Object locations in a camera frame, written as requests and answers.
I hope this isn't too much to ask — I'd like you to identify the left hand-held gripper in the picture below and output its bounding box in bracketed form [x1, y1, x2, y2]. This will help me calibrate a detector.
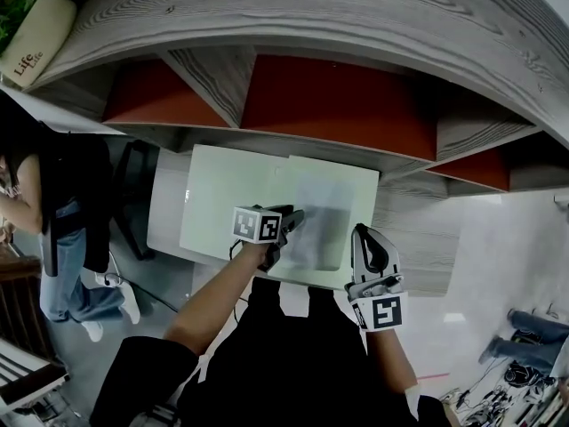
[232, 203, 308, 274]

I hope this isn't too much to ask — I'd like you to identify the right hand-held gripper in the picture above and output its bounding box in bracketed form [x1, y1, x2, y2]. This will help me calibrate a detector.
[343, 222, 410, 332]

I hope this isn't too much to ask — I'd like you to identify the white sheet of paper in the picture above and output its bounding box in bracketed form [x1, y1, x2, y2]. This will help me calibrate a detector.
[291, 172, 357, 272]

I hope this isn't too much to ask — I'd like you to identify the person's right forearm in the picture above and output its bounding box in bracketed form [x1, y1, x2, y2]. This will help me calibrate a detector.
[365, 326, 420, 394]

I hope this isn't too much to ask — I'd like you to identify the person's left forearm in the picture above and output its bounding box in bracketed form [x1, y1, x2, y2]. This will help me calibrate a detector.
[163, 239, 270, 356]

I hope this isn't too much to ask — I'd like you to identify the white table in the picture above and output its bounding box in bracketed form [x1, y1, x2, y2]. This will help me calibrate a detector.
[146, 143, 381, 292]

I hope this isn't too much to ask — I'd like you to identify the clear plastic sleeve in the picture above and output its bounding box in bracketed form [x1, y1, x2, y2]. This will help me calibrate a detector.
[284, 154, 381, 286]

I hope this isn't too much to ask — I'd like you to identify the person's black clothing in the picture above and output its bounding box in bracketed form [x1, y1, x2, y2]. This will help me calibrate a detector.
[88, 276, 459, 427]

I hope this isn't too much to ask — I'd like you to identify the black chair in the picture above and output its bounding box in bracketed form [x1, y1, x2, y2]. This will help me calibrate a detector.
[109, 139, 162, 262]

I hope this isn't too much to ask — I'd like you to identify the grey wooden shelf unit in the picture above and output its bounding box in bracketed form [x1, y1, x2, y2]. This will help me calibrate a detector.
[24, 0, 569, 295]

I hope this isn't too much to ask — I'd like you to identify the brown wooden cabinet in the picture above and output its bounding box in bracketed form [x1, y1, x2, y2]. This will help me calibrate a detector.
[0, 242, 59, 367]

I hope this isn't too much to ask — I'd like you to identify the cream plant pot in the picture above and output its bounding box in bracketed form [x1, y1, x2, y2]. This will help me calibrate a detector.
[0, 0, 79, 89]

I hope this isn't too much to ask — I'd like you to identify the black and white striped board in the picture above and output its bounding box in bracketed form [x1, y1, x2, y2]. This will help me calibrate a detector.
[0, 335, 71, 415]

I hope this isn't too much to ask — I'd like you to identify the green plant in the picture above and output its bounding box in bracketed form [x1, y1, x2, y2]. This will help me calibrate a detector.
[0, 0, 57, 58]

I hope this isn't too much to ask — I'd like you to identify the tangle of floor cables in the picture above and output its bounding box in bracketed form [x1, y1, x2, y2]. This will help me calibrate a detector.
[437, 358, 569, 427]

